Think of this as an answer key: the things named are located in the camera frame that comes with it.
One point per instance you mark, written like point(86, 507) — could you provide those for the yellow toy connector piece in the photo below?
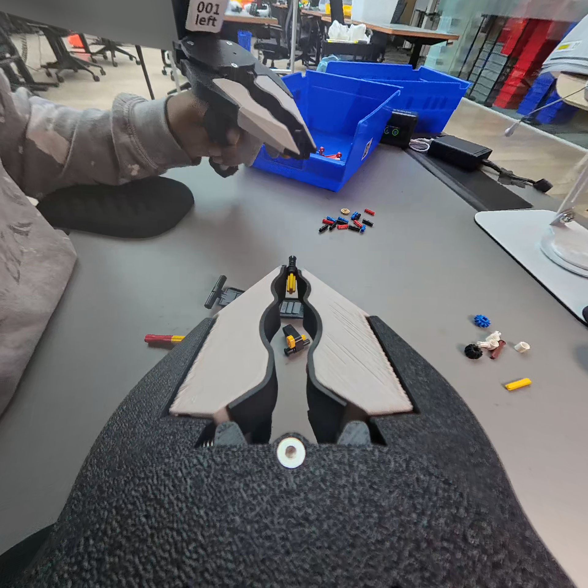
point(291, 280)

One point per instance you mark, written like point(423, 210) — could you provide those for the blue plastic parts bin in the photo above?
point(330, 105)
point(422, 92)

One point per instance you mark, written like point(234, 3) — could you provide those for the teal plastic bag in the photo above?
point(328, 64)

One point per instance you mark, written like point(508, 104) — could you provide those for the brown toy axle piece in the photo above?
point(498, 351)

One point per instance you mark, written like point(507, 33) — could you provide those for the black yellow toy joint piece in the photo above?
point(294, 341)

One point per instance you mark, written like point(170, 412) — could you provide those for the small white toy piece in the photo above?
point(522, 347)

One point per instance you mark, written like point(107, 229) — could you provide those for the grey desk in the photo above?
point(413, 275)

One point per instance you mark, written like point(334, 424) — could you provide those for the orange traffic cone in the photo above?
point(76, 41)

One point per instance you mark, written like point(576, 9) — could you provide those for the white storage box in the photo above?
point(374, 11)

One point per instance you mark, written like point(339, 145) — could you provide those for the person's left forearm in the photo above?
point(92, 142)

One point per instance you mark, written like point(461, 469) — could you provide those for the small black toy gear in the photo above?
point(473, 351)

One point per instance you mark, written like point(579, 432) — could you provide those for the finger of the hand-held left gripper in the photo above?
point(257, 119)
point(275, 94)

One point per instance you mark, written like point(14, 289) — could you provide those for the pile of small connector pins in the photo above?
point(347, 223)

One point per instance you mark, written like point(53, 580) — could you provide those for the crumpled white plastic bags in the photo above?
point(347, 31)

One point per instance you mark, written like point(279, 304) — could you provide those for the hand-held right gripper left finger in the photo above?
point(220, 367)

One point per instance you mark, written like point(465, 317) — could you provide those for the black device with green lights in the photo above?
point(400, 128)

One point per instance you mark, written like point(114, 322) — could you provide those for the white toy connector piece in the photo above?
point(489, 341)

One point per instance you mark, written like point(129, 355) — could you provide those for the white metal book stand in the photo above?
point(514, 239)

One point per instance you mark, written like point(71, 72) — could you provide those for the red and yellow toy axle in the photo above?
point(160, 340)

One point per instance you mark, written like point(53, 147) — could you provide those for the person's left hand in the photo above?
point(188, 119)

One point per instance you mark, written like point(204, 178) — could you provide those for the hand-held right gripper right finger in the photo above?
point(363, 367)

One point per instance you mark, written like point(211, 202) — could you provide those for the small blue basket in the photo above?
point(244, 40)

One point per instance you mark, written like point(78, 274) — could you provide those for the small blue toy gear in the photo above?
point(482, 320)

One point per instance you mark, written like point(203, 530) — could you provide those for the black curved toy roof assembly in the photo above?
point(216, 291)

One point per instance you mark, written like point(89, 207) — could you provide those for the stack of red blue bins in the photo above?
point(528, 69)

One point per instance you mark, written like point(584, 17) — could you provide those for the background wooden office desk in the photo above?
point(413, 32)

